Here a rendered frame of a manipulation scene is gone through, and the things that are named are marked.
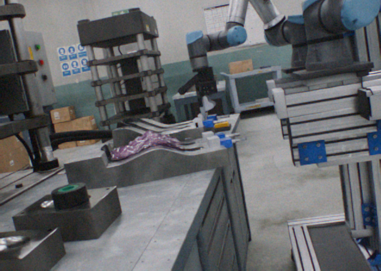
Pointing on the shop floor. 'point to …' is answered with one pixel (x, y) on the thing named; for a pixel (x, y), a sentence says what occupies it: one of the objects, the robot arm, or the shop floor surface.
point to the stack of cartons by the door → (63, 121)
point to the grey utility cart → (246, 77)
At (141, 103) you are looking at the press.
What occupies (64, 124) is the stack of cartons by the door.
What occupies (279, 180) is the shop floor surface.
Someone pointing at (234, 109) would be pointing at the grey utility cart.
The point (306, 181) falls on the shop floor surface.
